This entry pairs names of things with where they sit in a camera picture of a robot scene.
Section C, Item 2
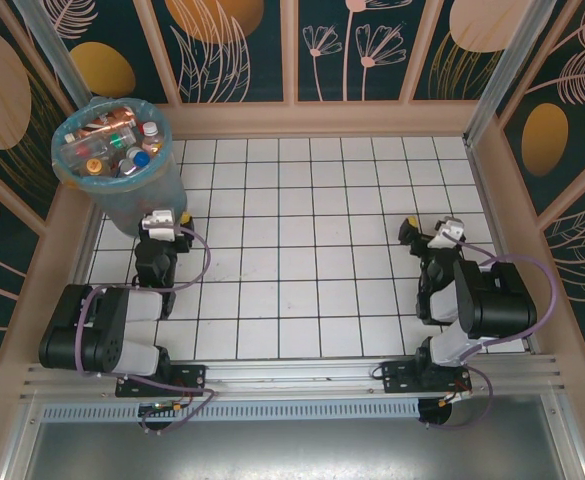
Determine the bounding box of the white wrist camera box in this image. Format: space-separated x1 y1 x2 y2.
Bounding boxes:
140 208 181 239
425 216 467 251

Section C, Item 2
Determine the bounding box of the gold circle leaf wall panel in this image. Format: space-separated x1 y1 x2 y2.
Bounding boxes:
149 0 286 104

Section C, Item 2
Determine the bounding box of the small green circuit board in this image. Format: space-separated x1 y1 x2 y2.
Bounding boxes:
138 400 187 418

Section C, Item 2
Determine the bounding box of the gold oval wall panel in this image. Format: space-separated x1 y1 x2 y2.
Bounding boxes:
46 0 181 104

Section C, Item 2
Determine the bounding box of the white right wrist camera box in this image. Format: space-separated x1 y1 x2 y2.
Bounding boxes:
425 216 467 251

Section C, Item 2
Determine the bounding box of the translucent grey waste bin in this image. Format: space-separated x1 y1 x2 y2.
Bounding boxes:
51 97 189 237

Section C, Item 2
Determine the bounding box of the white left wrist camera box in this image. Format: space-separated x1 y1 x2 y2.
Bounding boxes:
140 208 181 239

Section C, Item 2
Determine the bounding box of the pink flower wall panel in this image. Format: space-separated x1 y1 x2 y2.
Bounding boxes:
296 0 416 104

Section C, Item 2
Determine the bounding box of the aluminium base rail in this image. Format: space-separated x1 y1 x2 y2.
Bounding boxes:
19 354 566 401

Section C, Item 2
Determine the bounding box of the aluminium frame post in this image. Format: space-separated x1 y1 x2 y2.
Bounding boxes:
14 0 91 109
463 0 558 147

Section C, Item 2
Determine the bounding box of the beige circle wall panel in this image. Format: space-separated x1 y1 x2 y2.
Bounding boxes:
411 0 523 101

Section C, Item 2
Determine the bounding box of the grey metal sheet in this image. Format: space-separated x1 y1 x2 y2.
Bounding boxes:
0 392 585 480

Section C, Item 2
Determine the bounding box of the grey slotted cable duct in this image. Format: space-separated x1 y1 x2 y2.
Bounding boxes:
41 399 421 422

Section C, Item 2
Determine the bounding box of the blue plastic bin liner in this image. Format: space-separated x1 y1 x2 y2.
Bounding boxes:
51 97 174 194

